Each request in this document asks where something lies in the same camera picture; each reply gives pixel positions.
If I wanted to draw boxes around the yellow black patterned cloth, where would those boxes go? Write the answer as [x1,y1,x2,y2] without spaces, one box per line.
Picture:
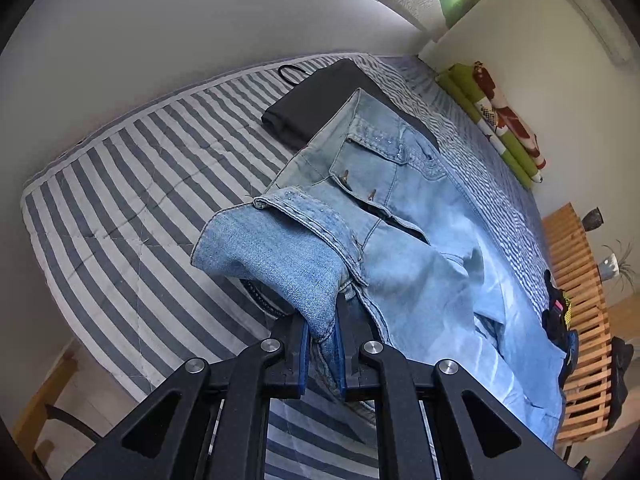
[559,294,576,331]

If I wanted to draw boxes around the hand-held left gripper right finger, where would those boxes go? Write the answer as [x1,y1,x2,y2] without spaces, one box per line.
[336,302,583,480]

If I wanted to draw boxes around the white air conditioner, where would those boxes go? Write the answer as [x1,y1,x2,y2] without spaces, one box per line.
[547,0,633,66]

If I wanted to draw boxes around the black curved bar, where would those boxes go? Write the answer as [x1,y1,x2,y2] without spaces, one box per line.
[44,404,101,443]

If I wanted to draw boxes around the wooden board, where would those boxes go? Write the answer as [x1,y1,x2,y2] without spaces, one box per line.
[12,342,76,443]

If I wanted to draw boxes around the black pink garment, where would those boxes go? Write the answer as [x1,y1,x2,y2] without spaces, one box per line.
[543,270,565,311]

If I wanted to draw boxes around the light blue denim jeans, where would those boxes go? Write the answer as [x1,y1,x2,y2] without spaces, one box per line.
[190,87,573,448]

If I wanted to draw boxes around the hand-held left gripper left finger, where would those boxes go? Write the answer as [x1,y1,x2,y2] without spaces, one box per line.
[62,317,313,480]

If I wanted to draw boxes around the black cord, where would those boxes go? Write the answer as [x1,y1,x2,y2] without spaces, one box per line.
[277,64,315,84]

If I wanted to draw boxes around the green folded blanket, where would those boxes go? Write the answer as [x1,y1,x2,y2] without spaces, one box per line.
[435,62,543,191]

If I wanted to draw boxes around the black folded cloth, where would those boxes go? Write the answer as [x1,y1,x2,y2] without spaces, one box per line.
[261,58,441,153]

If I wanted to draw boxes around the red floral folded blanket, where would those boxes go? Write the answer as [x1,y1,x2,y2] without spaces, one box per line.
[472,60,547,171]

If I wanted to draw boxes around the wooden slatted rail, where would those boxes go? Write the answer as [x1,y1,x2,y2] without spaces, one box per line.
[541,202,613,443]

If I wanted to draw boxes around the blue white striped quilt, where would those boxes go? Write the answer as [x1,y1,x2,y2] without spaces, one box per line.
[20,52,558,480]

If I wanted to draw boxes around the potted plant white pot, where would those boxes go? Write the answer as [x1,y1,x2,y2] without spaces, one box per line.
[597,240,638,301]

